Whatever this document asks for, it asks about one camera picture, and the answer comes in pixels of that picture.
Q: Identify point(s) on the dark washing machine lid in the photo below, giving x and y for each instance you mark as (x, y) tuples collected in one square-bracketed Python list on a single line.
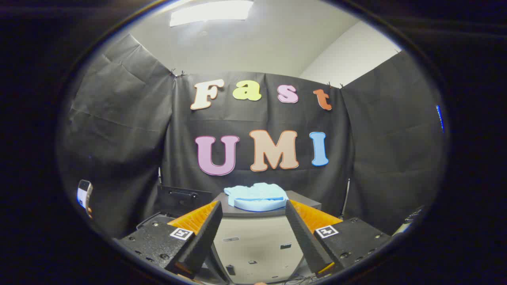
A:
[(182, 200)]

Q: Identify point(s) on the white handheld device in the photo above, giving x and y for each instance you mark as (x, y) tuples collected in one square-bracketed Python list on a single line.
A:
[(84, 194)]

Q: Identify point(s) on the light blue shirt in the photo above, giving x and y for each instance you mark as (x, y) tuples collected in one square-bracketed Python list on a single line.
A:
[(257, 196)]

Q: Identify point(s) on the ceiling light panel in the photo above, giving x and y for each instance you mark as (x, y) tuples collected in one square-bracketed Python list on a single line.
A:
[(210, 12)]

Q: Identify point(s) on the black backdrop cloth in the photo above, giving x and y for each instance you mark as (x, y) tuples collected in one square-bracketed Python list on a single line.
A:
[(257, 118)]

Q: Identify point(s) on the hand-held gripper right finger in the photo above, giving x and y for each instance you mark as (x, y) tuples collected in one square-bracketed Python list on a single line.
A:
[(307, 237)]

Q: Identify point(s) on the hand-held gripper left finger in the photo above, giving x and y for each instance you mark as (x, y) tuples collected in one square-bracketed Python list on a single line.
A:
[(206, 237)]

